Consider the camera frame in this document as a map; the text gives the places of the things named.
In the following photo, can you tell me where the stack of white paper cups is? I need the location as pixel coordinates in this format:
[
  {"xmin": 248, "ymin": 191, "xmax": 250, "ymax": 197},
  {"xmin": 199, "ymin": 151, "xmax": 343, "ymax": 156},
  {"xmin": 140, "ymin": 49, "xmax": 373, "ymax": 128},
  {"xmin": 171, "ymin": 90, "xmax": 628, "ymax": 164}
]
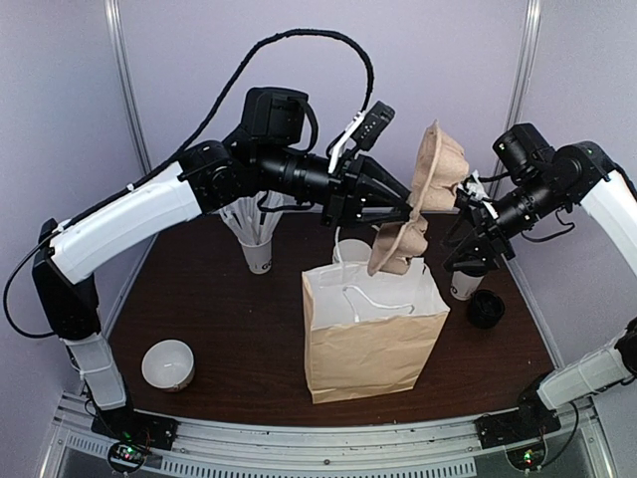
[{"xmin": 332, "ymin": 238, "xmax": 372, "ymax": 263}]

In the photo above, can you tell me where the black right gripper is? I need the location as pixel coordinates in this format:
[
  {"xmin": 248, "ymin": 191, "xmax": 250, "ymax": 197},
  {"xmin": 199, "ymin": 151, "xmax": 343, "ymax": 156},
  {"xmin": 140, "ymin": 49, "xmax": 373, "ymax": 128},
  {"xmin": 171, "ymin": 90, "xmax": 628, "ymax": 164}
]
[{"xmin": 441, "ymin": 172, "xmax": 568, "ymax": 273}]

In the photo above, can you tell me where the stack of black cup lids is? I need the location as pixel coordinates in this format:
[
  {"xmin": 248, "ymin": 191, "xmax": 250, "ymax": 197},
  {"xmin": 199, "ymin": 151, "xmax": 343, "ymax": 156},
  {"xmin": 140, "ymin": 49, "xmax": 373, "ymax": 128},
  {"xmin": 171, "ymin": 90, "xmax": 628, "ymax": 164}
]
[{"xmin": 467, "ymin": 289, "xmax": 506, "ymax": 330}]

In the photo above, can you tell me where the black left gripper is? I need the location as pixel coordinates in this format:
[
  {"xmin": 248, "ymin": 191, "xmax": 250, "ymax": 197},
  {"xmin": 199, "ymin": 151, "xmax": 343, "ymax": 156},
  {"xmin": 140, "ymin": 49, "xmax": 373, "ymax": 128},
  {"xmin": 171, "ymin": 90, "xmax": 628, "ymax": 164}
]
[{"xmin": 257, "ymin": 143, "xmax": 418, "ymax": 232}]

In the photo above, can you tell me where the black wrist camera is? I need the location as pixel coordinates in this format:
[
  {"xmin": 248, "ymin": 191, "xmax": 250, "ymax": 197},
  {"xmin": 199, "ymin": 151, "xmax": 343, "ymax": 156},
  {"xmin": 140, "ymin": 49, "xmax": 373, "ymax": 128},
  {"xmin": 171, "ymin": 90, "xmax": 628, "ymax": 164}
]
[
  {"xmin": 493, "ymin": 122, "xmax": 555, "ymax": 185},
  {"xmin": 239, "ymin": 87, "xmax": 319, "ymax": 151}
]

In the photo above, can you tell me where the white round bowl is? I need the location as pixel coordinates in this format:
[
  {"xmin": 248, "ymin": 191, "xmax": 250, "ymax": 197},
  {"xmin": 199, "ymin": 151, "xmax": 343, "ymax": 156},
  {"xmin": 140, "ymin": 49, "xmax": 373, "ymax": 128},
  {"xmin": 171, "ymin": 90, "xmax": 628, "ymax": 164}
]
[{"xmin": 140, "ymin": 340, "xmax": 195, "ymax": 392}]

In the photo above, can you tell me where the aluminium frame post right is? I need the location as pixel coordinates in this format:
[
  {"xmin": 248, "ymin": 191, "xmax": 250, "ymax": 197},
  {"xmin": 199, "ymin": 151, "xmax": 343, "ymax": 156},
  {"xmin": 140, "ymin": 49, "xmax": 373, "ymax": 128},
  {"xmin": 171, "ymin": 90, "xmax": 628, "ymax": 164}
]
[{"xmin": 480, "ymin": 0, "xmax": 542, "ymax": 215}]

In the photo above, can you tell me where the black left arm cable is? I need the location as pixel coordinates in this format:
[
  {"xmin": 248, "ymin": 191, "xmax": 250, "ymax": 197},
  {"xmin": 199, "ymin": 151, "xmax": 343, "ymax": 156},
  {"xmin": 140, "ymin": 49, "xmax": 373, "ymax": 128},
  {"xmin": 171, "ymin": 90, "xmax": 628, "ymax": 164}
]
[{"xmin": 163, "ymin": 30, "xmax": 374, "ymax": 165}]

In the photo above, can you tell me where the aluminium frame post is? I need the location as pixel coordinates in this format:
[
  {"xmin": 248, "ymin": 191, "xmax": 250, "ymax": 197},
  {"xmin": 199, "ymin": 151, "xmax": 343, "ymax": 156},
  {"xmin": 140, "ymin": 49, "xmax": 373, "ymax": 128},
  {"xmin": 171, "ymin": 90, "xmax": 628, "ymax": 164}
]
[
  {"xmin": 480, "ymin": 0, "xmax": 542, "ymax": 215},
  {"xmin": 104, "ymin": 0, "xmax": 155, "ymax": 185}
]

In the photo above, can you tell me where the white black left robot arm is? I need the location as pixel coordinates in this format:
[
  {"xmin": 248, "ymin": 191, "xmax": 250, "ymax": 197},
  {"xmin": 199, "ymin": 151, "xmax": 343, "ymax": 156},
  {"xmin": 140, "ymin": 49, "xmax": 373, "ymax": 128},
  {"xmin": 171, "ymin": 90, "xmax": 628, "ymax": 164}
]
[{"xmin": 32, "ymin": 139, "xmax": 410, "ymax": 442}]

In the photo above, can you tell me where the aluminium frame post left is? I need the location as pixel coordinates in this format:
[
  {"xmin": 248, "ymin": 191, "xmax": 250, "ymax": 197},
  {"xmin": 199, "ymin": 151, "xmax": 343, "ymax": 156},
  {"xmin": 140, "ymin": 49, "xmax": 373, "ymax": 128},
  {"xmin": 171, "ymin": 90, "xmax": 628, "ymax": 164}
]
[{"xmin": 104, "ymin": 0, "xmax": 155, "ymax": 185}]

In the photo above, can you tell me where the brown paper takeout bag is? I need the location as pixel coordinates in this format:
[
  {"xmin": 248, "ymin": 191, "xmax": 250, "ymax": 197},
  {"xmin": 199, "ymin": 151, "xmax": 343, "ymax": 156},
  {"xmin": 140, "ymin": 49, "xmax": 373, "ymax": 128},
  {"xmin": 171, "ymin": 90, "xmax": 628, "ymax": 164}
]
[{"xmin": 301, "ymin": 257, "xmax": 450, "ymax": 404}]

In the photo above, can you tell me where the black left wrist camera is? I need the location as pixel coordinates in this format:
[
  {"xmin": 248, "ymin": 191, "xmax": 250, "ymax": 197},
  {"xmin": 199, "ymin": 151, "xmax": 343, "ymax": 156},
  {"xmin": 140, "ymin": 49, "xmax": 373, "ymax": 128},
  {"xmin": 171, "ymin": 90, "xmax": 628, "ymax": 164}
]
[{"xmin": 239, "ymin": 87, "xmax": 319, "ymax": 151}]

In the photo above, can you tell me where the white paper coffee cup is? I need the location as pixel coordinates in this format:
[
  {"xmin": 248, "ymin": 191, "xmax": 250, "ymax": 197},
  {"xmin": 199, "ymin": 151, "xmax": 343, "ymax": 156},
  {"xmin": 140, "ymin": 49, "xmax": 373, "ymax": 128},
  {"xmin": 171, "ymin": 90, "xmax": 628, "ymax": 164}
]
[{"xmin": 450, "ymin": 271, "xmax": 484, "ymax": 302}]

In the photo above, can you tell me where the cardboard cup carrier tray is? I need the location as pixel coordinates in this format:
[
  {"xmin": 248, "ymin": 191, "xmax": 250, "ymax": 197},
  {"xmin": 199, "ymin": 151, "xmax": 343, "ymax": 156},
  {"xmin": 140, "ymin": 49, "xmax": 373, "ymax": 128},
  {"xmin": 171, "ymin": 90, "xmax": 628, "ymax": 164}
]
[{"xmin": 367, "ymin": 120, "xmax": 469, "ymax": 276}]

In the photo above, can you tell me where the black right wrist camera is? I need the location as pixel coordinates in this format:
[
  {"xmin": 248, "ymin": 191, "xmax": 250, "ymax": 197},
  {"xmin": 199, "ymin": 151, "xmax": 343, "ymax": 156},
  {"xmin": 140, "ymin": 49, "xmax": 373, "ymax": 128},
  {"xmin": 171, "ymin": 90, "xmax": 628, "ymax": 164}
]
[{"xmin": 493, "ymin": 122, "xmax": 555, "ymax": 185}]

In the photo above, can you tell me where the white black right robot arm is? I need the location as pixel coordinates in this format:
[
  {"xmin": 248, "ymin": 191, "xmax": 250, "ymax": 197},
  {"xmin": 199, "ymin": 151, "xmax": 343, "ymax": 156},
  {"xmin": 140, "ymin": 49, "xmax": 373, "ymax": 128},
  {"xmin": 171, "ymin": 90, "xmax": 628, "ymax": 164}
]
[{"xmin": 443, "ymin": 131, "xmax": 636, "ymax": 440}]

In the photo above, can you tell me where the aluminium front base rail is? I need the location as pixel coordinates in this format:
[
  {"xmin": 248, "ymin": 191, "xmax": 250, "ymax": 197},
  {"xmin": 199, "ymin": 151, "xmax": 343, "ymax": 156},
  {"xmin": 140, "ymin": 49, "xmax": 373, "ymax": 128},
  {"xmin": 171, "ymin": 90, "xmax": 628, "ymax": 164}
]
[{"xmin": 47, "ymin": 387, "xmax": 606, "ymax": 478}]

